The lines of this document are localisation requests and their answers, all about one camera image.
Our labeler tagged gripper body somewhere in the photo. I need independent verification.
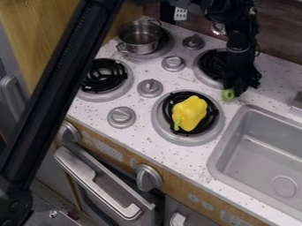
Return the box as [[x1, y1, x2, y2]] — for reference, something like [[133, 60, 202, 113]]
[[222, 50, 263, 98]]

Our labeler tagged green spatula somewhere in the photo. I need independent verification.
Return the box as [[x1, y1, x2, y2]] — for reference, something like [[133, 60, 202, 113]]
[[220, 88, 238, 102]]

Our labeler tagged yellow toy pepper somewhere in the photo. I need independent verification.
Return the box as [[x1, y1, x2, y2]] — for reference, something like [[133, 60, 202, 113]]
[[170, 94, 209, 132]]

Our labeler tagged toy sink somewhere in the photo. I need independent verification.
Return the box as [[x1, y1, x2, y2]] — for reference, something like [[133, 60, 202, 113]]
[[206, 103, 302, 221]]

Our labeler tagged toy stove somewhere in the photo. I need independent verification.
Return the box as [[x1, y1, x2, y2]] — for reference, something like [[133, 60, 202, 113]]
[[75, 17, 238, 147]]

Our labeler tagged silver pot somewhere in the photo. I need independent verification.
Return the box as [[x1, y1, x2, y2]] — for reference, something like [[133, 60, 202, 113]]
[[114, 19, 170, 57]]

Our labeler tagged black metal bar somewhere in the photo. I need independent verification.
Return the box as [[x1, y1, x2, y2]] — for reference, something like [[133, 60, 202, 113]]
[[0, 0, 128, 226]]

